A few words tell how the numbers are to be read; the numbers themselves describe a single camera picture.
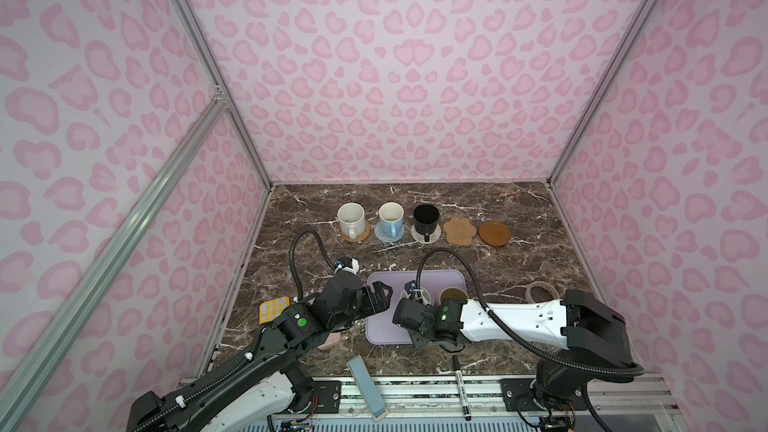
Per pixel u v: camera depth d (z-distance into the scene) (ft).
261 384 1.95
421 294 2.41
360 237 3.34
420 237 3.26
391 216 3.31
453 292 2.68
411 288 2.41
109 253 1.83
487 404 2.37
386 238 3.38
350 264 2.31
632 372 1.35
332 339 2.62
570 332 1.43
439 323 1.87
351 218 3.40
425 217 3.20
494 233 3.40
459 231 3.42
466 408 2.31
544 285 2.98
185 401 1.35
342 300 1.82
